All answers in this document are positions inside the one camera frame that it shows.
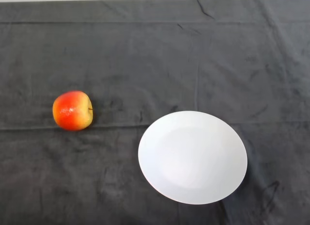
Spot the white round plate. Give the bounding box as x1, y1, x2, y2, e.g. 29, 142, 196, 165
138, 110, 248, 206

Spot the red and yellow apple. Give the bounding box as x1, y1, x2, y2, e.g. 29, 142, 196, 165
52, 90, 94, 131

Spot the black table cloth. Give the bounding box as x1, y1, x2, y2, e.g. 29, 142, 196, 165
0, 0, 310, 225

